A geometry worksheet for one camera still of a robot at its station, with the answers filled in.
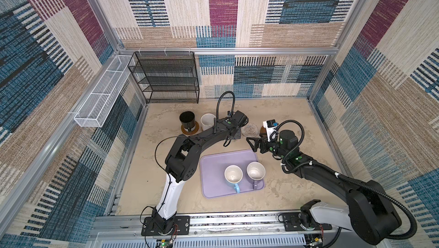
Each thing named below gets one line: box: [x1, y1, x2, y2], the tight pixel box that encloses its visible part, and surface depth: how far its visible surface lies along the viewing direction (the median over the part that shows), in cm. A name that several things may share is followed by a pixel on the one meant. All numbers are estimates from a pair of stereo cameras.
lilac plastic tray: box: [200, 149, 265, 199], surface depth 89 cm
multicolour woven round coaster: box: [240, 122, 259, 138], surface depth 107 cm
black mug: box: [179, 110, 196, 132], surface depth 101 cm
